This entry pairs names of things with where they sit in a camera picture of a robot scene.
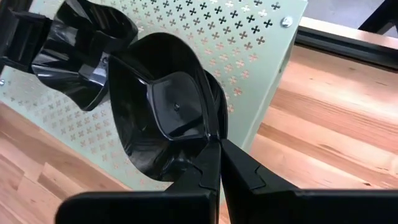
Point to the green perforated metal shelf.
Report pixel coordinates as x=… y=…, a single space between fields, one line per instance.
x=236 y=46

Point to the black table frame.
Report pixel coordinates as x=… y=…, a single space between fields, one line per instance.
x=342 y=43

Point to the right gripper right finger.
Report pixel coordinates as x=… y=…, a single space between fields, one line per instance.
x=264 y=205

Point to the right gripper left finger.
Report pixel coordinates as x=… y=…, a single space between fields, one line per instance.
x=186 y=202

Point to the black wavy square plate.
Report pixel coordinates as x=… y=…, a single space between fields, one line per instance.
x=77 y=62

